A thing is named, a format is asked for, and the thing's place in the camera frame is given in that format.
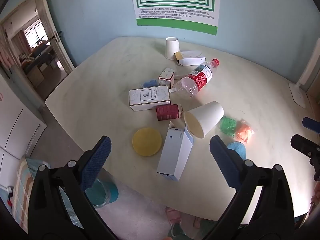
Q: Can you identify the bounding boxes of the grey sofa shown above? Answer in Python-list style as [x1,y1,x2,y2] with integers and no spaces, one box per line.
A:
[20,41,54,74]

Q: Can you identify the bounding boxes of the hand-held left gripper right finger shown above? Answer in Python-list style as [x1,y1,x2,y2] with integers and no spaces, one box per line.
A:
[202,135,295,240]

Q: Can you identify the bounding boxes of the orange bag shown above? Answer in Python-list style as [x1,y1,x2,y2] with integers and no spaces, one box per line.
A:
[235,119,257,143]

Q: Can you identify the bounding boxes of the green bag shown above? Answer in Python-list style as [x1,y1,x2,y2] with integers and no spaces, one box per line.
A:
[219,116,237,137]

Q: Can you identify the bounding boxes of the clear plastic bottle red label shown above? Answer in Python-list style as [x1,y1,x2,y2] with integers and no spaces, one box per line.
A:
[174,58,220,97]

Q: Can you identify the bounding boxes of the cardboard box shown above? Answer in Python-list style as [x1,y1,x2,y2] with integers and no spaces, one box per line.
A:
[27,66,48,87]

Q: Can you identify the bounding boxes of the light blue patterned cloth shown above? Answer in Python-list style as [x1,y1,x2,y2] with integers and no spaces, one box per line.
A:
[24,156,84,229]

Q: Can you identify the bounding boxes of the colourful striped mat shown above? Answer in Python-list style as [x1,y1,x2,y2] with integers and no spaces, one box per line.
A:
[0,155,84,233]

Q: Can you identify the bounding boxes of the white paper cup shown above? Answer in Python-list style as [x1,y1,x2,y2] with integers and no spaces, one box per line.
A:
[165,37,180,60]
[184,101,224,139]

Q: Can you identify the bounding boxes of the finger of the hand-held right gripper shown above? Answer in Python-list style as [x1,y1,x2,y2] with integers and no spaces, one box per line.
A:
[302,117,320,131]
[290,134,320,180]

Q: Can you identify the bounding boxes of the white blue carton box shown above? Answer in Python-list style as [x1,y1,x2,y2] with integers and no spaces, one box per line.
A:
[156,121,194,182]

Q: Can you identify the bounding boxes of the white wardrobe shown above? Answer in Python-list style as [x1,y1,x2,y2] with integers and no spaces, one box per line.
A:
[0,72,47,160]

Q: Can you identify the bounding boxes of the dark red box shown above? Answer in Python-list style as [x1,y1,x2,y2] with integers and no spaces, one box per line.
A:
[156,103,184,122]

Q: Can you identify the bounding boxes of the light blue round sponge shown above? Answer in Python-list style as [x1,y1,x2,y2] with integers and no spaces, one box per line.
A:
[226,141,247,160]

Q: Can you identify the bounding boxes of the white box with gold flap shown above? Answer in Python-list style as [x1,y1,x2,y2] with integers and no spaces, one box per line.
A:
[174,51,206,67]

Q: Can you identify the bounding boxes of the white door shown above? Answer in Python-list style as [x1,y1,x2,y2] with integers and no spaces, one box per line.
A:
[37,0,75,70]

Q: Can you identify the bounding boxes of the teal trash can with bag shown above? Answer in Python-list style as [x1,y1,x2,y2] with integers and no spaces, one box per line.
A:
[85,179,119,208]

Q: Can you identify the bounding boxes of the green white wall poster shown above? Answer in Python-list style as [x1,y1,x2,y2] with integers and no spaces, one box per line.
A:
[129,0,222,36]

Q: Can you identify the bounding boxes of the yellow round sponge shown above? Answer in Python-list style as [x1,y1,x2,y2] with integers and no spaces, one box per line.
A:
[132,127,162,157]

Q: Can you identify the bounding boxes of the blue crumpled bag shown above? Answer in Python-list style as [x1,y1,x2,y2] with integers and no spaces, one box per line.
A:
[140,79,160,88]

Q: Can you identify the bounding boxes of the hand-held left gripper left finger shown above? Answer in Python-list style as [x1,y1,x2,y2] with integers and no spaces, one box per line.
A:
[28,135,118,240]

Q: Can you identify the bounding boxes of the person's leg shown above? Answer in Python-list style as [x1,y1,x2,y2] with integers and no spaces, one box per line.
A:
[167,224,187,240]

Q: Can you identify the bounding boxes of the white perfume box gold trim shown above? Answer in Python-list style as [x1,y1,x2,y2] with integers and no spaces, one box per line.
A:
[129,85,172,112]

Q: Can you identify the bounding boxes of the small white red box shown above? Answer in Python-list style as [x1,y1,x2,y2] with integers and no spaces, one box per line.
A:
[159,68,175,87]

